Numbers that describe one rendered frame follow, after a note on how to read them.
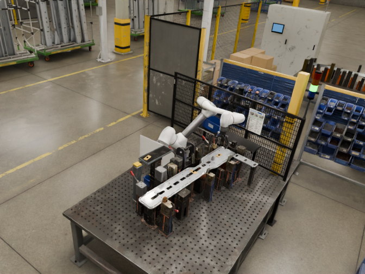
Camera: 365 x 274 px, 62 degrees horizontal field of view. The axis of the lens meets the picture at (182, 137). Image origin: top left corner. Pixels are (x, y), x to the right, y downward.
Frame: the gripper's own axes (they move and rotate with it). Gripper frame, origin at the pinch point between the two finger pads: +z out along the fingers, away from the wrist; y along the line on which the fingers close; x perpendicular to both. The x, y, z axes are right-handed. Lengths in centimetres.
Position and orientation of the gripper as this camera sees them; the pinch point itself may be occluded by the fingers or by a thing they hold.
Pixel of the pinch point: (220, 145)
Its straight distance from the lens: 350.1
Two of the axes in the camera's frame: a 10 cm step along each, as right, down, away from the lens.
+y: -7.5, -3.9, 5.4
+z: -0.8, 8.6, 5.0
